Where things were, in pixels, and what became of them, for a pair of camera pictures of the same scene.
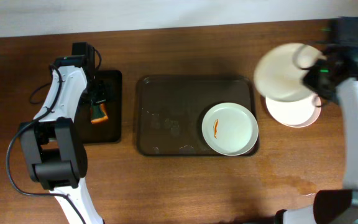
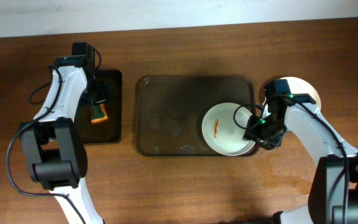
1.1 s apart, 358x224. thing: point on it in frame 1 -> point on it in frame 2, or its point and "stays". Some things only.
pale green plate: [230, 129] stays
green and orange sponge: [98, 113] stays
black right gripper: [314, 80] -> [262, 139]
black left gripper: [99, 95] stays
